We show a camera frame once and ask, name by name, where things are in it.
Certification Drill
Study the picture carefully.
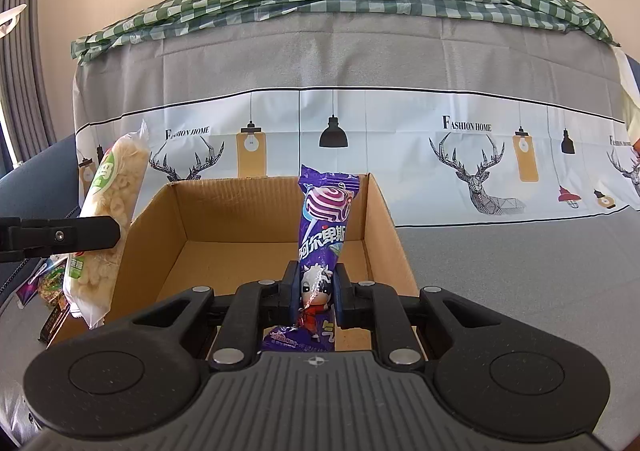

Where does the round puffed rice cake packet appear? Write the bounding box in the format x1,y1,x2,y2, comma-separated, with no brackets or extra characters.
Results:
38,268,67,310

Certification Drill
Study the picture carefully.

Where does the green puffed snack bag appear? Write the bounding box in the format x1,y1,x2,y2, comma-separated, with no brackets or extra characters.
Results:
63,124,150,329

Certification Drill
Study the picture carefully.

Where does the purple lollipop candy packet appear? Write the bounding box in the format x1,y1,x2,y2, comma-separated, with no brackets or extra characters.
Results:
262,166,359,353

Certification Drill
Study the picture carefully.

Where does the black snack packet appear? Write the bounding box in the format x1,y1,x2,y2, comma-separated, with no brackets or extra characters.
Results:
38,303,70,345

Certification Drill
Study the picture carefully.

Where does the purple white tube packet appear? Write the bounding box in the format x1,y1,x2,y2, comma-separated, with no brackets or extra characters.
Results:
15,255,67,309

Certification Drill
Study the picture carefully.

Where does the blue sofa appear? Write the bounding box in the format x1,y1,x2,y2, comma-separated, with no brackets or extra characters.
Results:
0,132,82,307

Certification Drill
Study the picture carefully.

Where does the open cardboard box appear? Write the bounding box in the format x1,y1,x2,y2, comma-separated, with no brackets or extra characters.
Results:
46,172,420,362

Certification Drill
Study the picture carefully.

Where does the grey curtain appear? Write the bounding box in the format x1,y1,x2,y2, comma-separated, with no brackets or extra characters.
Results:
1,0,56,162

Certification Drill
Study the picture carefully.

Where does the deer print sofa cover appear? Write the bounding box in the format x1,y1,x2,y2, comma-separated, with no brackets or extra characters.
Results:
73,14,639,227

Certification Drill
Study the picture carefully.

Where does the green checkered cloth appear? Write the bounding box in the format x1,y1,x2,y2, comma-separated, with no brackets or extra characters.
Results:
70,0,614,65

